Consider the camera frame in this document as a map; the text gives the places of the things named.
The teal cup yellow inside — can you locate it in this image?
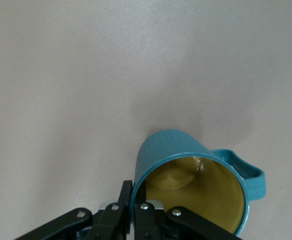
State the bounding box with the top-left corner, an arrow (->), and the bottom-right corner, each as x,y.
130,128 -> 268,237

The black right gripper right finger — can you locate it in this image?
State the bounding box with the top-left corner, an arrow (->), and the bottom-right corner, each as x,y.
133,180 -> 245,240

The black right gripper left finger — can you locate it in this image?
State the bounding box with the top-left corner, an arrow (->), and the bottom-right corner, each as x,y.
12,179 -> 134,240

